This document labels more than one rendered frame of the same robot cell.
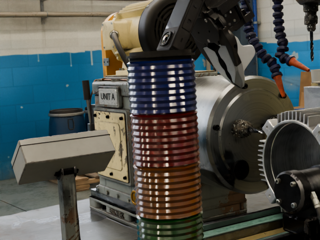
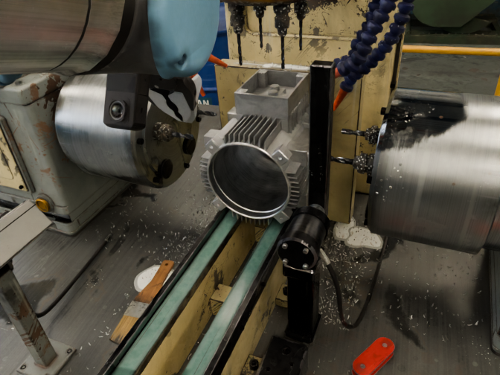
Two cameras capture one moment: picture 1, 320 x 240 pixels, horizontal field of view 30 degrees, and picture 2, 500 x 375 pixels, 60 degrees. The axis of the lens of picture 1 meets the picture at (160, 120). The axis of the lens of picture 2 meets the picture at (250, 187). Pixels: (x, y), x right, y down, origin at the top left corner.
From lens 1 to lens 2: 0.55 m
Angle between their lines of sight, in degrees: 42
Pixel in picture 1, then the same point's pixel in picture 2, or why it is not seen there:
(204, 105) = not seen: hidden behind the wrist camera
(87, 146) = (18, 235)
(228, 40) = (189, 89)
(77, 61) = not seen: outside the picture
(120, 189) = (13, 193)
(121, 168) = (12, 177)
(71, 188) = (13, 286)
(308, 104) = (240, 110)
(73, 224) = (28, 315)
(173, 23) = (120, 85)
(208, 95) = not seen: hidden behind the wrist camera
